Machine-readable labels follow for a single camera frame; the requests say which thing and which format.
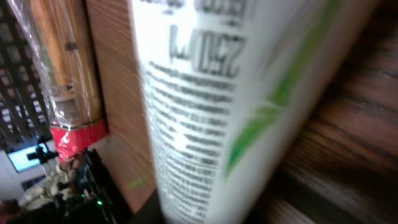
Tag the white gold-capped cream tube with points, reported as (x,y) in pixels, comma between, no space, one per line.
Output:
(226,86)

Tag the orange spaghetti packet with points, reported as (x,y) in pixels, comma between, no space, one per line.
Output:
(59,35)

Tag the grey plastic shopping basket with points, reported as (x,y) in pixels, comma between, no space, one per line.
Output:
(24,119)

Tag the computer monitor in background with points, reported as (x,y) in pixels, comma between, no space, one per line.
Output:
(20,161)

